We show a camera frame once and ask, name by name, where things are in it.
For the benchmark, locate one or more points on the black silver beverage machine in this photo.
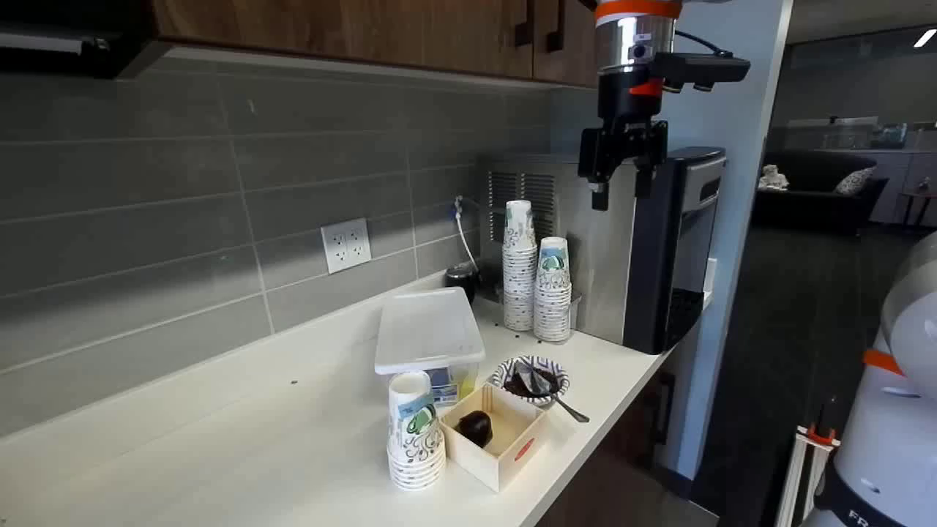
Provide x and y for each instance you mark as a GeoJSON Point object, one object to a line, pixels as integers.
{"type": "Point", "coordinates": [673, 253]}

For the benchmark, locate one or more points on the wooden cabinet door untouched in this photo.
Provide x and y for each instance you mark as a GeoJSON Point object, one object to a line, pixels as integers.
{"type": "Point", "coordinates": [575, 48]}

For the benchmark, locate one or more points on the black open wall shelf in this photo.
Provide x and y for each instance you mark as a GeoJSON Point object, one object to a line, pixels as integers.
{"type": "Point", "coordinates": [69, 40]}

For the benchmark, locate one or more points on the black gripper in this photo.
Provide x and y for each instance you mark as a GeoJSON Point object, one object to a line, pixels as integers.
{"type": "Point", "coordinates": [624, 148]}

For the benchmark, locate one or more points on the medium paper cup stack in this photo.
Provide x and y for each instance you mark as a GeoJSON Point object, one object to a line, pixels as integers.
{"type": "Point", "coordinates": [550, 294]}

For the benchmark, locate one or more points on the metal spoon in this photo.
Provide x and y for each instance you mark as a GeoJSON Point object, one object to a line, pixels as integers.
{"type": "Point", "coordinates": [561, 401]}

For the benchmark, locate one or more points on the light cushion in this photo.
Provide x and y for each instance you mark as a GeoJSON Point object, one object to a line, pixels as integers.
{"type": "Point", "coordinates": [855, 180]}

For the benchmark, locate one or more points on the ceiling light strip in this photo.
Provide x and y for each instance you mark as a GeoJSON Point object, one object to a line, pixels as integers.
{"type": "Point", "coordinates": [925, 40]}

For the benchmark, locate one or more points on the white cloth bundle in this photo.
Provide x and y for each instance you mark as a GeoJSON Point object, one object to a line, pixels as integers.
{"type": "Point", "coordinates": [774, 180]}

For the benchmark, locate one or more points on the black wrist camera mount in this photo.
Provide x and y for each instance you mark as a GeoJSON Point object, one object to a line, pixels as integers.
{"type": "Point", "coordinates": [704, 72]}

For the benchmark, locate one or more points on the small cardboard box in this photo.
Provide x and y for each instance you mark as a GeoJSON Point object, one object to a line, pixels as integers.
{"type": "Point", "coordinates": [507, 448]}

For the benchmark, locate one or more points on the white double wall outlet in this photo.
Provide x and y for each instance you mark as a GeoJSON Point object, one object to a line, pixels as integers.
{"type": "Point", "coordinates": [347, 245]}

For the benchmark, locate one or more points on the short patterned paper cup stack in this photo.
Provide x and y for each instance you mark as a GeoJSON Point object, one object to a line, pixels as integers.
{"type": "Point", "coordinates": [414, 439]}

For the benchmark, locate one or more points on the clear plastic lidded container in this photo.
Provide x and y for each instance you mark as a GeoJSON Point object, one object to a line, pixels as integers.
{"type": "Point", "coordinates": [429, 332]}

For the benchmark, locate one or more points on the patterned paper bowl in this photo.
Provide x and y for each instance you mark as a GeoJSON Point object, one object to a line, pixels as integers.
{"type": "Point", "coordinates": [514, 376]}

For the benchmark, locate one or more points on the dark lower cabinet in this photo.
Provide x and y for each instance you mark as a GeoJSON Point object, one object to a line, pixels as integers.
{"type": "Point", "coordinates": [624, 457]}

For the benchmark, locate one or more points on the small black object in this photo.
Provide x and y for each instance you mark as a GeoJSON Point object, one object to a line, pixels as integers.
{"type": "Point", "coordinates": [476, 428]}

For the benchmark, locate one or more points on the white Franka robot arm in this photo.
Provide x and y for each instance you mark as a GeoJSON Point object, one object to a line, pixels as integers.
{"type": "Point", "coordinates": [889, 439]}

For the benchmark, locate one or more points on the dark sofa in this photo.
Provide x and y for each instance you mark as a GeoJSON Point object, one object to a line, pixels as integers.
{"type": "Point", "coordinates": [810, 207]}

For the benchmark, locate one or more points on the white red-tipped poles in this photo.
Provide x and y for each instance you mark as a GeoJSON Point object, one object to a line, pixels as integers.
{"type": "Point", "coordinates": [805, 479]}

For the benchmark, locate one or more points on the wooden cabinet door grasped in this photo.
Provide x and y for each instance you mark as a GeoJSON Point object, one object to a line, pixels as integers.
{"type": "Point", "coordinates": [340, 29]}

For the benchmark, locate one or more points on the tallest paper cup stack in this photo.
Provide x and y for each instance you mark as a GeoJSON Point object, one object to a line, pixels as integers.
{"type": "Point", "coordinates": [518, 264]}

